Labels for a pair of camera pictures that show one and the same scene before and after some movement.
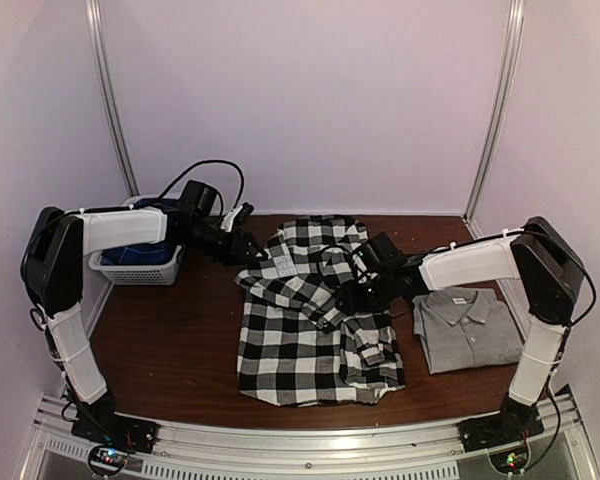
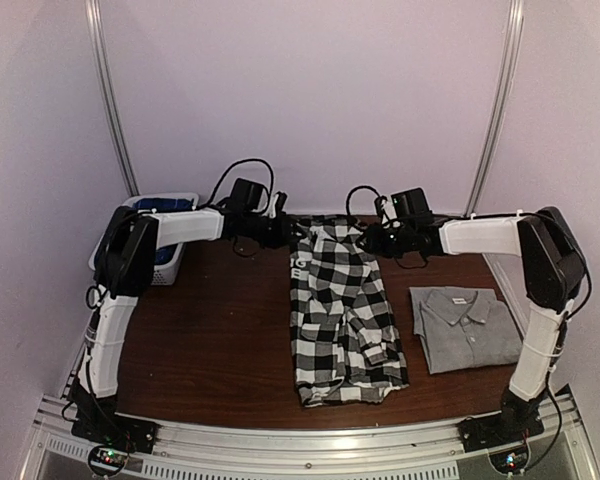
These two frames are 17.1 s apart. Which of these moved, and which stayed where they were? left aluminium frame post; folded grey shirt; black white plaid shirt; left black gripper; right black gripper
Moved: black white plaid shirt; right black gripper; left black gripper
Stayed: left aluminium frame post; folded grey shirt
